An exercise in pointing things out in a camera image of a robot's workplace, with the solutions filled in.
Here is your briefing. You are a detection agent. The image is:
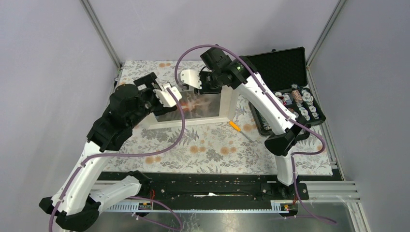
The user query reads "aluminium front rail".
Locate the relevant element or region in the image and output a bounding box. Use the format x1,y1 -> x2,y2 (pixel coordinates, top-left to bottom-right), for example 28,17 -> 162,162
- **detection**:
71,180 -> 361,214

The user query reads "floral patterned table mat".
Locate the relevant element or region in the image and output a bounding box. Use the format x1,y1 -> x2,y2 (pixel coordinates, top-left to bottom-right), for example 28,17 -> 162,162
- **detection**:
104,60 -> 332,175

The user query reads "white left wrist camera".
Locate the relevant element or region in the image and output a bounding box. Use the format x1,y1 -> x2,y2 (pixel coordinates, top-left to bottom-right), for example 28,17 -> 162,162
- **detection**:
153,82 -> 182,108

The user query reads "black poker chip case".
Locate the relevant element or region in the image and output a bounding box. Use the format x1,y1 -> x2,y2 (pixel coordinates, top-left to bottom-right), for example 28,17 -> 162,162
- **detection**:
242,47 -> 326,128

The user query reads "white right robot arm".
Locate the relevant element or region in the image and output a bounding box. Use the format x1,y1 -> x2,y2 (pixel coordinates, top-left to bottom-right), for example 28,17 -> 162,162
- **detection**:
200,45 -> 301,199

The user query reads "yellow handled screwdriver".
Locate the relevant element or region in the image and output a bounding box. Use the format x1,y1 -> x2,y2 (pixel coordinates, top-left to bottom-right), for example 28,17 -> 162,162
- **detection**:
229,121 -> 254,143

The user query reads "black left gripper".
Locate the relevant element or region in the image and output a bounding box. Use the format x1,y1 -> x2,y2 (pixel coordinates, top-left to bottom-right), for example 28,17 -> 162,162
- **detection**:
127,72 -> 168,129

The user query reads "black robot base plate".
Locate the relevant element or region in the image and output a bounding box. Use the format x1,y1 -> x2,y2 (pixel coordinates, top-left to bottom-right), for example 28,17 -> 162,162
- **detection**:
88,171 -> 343,210

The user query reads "white picture frame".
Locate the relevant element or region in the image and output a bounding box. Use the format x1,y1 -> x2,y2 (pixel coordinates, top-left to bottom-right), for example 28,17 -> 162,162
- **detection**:
140,87 -> 238,130

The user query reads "sunset landscape photo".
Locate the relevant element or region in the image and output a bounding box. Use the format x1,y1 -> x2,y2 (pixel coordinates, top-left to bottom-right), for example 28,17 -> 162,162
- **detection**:
153,91 -> 228,128

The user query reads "brown poker chip stack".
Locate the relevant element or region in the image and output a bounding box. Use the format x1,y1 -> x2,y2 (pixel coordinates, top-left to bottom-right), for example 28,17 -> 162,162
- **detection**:
291,90 -> 304,104

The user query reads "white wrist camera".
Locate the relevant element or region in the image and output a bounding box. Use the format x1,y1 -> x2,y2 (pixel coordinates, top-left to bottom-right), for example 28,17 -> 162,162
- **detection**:
178,69 -> 202,91
153,82 -> 182,108

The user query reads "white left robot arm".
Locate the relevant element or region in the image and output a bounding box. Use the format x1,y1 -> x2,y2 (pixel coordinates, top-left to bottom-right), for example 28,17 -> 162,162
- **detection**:
39,73 -> 182,232

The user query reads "grey slotted cable duct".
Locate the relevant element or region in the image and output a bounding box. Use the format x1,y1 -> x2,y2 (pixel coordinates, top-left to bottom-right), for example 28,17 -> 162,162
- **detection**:
104,199 -> 289,214

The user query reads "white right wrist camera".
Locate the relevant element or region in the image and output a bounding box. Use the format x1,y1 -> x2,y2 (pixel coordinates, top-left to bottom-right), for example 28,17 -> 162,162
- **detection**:
178,69 -> 202,91

